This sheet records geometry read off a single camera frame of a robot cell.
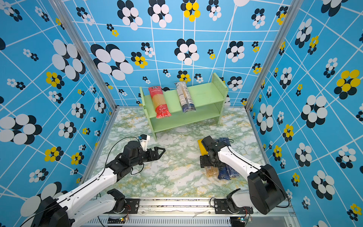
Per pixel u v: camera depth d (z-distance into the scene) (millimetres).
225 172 825
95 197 498
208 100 888
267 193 417
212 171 824
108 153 941
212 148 612
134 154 632
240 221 697
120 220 702
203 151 915
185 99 828
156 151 707
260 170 437
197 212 726
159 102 808
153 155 706
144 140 734
